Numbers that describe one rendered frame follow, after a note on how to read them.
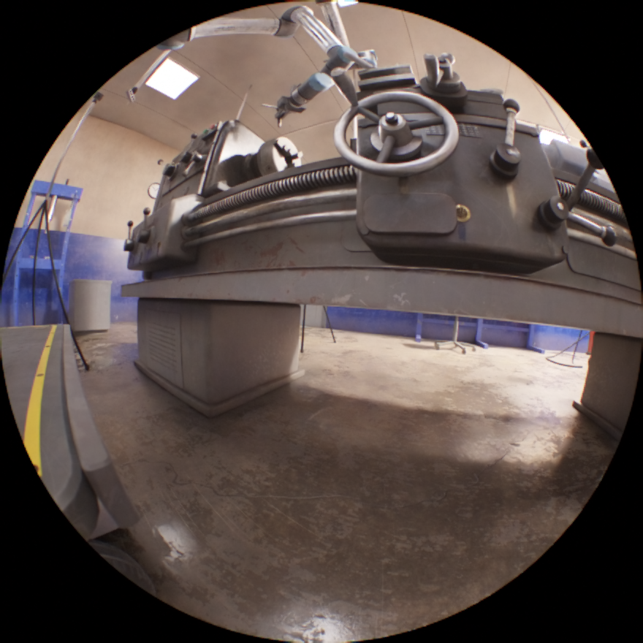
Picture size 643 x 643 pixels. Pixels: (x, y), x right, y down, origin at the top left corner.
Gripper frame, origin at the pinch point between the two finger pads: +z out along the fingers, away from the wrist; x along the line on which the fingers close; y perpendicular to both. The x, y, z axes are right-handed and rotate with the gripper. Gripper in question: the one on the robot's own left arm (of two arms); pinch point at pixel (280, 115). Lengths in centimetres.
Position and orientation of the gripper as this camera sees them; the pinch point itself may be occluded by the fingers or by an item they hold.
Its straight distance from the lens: 129.6
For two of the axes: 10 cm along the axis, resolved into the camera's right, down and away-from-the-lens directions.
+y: 1.1, 9.4, 3.3
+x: 7.7, -2.8, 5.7
